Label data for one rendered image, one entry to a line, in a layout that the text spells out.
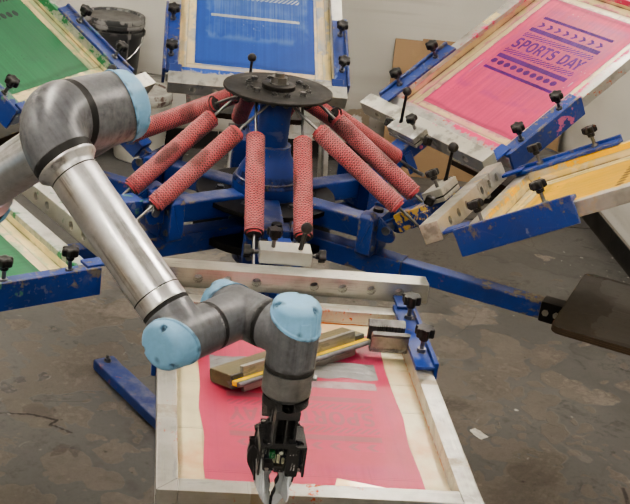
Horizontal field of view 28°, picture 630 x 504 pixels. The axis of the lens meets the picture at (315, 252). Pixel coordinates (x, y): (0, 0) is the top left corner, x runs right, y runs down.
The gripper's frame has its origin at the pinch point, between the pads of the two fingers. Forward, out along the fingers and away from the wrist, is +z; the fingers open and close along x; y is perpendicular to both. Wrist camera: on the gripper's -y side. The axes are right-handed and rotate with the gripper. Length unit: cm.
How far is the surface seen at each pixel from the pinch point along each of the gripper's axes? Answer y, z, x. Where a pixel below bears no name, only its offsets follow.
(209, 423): -45.5, 14.8, -6.8
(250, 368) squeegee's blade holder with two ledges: -60, 10, 2
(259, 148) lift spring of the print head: -140, -10, 7
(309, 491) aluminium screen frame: -18.7, 11.3, 9.7
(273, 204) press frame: -149, 8, 13
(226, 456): -34.1, 14.8, -4.0
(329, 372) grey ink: -68, 14, 19
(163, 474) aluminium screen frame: -21.8, 11.3, -15.9
